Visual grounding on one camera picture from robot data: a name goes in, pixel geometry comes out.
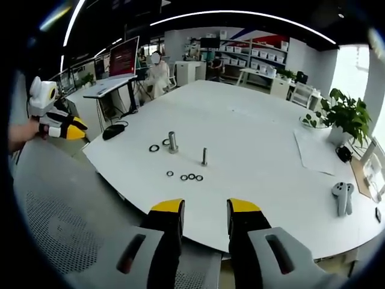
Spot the white side table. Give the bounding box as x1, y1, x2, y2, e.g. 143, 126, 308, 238
235, 67, 278, 90

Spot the white bowl with green leaves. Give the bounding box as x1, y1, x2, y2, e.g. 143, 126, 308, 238
298, 112, 331, 130

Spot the black monitor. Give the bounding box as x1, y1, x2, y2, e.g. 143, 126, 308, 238
199, 37, 221, 49

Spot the shelf of white storage boxes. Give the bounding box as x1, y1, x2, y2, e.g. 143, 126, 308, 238
215, 29, 290, 79

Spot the white chair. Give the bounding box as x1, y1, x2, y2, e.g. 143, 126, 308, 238
288, 81, 315, 108

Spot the small black round device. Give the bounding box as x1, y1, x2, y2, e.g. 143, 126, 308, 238
335, 145, 353, 164

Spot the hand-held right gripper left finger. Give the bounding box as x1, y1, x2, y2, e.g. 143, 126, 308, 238
64, 198, 186, 289

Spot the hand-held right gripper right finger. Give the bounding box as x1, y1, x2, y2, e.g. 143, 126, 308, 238
226, 197, 341, 289

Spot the brown cork board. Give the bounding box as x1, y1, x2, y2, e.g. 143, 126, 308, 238
350, 157, 377, 199

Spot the green potted plant white pot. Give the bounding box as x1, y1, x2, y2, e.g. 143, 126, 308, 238
319, 87, 372, 148

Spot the white standing desk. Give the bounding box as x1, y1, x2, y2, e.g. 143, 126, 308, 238
82, 75, 139, 133

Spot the white frame stand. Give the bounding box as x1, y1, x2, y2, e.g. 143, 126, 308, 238
359, 135, 385, 203

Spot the green plant on white counter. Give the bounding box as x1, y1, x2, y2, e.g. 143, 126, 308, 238
276, 68, 298, 82

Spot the grey handheld controller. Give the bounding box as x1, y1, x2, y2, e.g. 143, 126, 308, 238
331, 182, 347, 217
344, 182, 355, 216

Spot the black computer mouse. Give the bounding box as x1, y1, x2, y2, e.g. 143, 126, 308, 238
102, 123, 126, 141

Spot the white paper sheet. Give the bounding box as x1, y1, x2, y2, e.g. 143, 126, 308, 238
293, 128, 353, 177

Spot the large threaded steel stud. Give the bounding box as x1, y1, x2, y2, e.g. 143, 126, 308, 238
167, 131, 179, 155

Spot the small green desk plant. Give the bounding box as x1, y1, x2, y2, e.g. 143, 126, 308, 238
80, 72, 96, 89

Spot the white cabinet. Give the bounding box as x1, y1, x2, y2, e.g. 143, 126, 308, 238
174, 60, 208, 87

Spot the grey mesh chair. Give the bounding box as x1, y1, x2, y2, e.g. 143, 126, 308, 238
13, 140, 223, 289

